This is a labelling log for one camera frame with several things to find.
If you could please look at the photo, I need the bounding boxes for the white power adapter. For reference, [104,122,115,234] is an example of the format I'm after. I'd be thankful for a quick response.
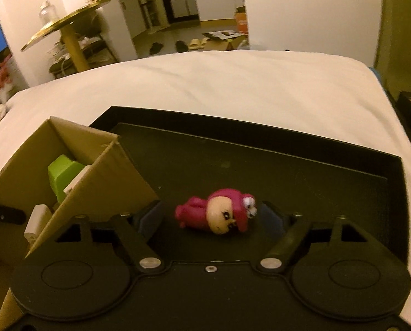
[24,204,52,245]

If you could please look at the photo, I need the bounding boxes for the orange box on floor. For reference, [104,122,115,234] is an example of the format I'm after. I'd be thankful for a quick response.
[235,6,248,34]

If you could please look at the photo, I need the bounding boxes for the yellow slippers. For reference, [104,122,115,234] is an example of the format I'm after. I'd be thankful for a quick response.
[188,38,208,51]

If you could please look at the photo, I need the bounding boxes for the green cube toy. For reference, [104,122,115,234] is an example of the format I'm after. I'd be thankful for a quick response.
[48,155,85,204]

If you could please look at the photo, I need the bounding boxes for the brown cardboard box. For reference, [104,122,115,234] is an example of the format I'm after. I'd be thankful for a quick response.
[0,117,158,330]

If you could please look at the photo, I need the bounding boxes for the white square figure toy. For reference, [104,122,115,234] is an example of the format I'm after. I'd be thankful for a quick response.
[63,165,91,195]

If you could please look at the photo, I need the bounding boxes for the pink hooded doll figure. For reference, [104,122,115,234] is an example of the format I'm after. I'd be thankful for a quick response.
[175,188,257,235]

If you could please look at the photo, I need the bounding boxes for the open cardboard box on floor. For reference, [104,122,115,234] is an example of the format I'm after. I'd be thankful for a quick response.
[203,30,247,52]

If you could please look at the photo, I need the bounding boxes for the glass jar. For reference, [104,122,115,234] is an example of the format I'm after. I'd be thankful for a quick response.
[39,0,59,26]

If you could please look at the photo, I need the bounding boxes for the white bed sheet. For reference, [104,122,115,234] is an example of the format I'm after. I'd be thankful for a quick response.
[0,50,411,324]

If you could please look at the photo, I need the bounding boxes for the black slippers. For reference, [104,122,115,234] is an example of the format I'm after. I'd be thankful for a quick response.
[149,40,189,55]

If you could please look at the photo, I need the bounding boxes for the round yellow side table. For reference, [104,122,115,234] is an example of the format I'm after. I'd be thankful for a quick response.
[21,0,111,73]

